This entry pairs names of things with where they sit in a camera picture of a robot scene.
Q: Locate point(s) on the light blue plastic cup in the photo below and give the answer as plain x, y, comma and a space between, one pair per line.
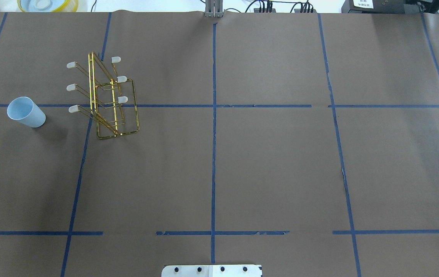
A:
25, 111

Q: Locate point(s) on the far orange usb hub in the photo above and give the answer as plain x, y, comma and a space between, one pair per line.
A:
262, 6

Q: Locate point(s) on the black electronics box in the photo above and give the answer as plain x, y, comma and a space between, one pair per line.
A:
390, 6

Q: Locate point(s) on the yellow tape roll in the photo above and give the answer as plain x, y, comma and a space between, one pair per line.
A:
46, 6

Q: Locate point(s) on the gold wire cup holder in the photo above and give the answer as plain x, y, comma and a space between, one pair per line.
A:
112, 98

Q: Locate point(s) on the aluminium frame post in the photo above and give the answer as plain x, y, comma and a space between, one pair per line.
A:
214, 8

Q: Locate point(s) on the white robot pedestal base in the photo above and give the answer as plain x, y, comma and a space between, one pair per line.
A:
225, 270

